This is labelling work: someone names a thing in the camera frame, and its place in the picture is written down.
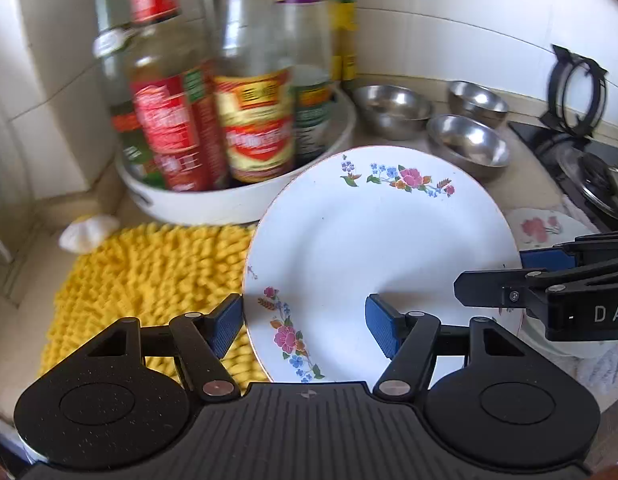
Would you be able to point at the clear bottle gold cap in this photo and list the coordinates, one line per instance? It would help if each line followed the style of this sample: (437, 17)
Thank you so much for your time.
(111, 60)

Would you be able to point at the black glass gas stove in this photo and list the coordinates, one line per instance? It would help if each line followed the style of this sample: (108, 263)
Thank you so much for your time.
(526, 135)

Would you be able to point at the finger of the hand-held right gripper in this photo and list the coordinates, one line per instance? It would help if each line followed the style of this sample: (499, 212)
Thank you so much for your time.
(541, 260)
(489, 290)

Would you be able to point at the white two-tier turntable rack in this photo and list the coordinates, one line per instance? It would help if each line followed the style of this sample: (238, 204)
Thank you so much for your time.
(199, 207)

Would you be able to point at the red label sauce bottle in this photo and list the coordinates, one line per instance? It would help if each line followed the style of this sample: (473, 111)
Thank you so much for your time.
(169, 125)

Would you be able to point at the white terry towel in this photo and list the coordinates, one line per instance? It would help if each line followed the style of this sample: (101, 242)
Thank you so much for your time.
(609, 365)

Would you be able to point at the green yellow label bottle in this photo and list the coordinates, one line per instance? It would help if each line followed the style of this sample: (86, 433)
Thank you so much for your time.
(344, 25)

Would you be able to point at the garlic bulb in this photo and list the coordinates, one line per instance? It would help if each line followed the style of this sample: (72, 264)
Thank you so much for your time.
(89, 232)

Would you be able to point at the yellow cap vinegar bottle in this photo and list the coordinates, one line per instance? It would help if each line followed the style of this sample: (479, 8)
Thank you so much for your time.
(254, 125)

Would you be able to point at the white plate multicoloured flowers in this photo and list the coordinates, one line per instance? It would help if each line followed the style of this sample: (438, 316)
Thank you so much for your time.
(369, 240)

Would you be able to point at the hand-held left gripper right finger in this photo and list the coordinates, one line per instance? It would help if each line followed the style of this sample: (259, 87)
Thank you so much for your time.
(384, 330)

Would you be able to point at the round metal stove burner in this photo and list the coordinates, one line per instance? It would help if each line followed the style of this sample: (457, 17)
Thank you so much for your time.
(579, 170)

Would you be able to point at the white plate pink flowers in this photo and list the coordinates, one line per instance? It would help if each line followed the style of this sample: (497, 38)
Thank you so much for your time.
(539, 227)

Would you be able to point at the yellow chenille mat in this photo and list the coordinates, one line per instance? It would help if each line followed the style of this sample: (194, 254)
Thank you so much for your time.
(139, 280)

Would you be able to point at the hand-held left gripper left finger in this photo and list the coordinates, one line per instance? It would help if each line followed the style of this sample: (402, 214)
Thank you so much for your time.
(226, 325)

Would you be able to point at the stainless steel bowl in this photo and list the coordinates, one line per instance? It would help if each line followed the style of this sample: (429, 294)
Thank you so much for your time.
(469, 147)
(389, 110)
(481, 100)

